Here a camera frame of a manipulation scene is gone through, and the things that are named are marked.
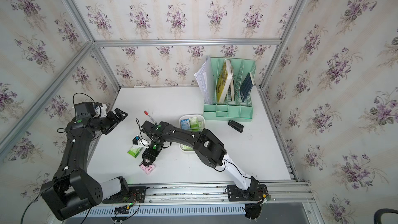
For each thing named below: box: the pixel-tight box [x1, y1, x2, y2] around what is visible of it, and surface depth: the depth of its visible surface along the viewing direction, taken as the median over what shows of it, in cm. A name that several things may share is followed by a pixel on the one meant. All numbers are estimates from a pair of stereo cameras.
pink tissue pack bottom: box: [139, 163, 156, 175], surface depth 81 cm
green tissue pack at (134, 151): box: [126, 146, 143, 159], surface depth 87 cm
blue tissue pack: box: [180, 118, 191, 131], surface depth 95 cm
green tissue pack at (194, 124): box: [189, 116, 200, 130], surface depth 94 cm
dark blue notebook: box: [239, 71, 254, 103], surface depth 107 cm
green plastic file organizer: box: [203, 57, 257, 122], surface depth 103 cm
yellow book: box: [216, 59, 233, 104], surface depth 100 cm
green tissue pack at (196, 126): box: [190, 121, 204, 132], surface depth 94 cm
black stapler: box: [227, 119, 245, 134], surface depth 97 cm
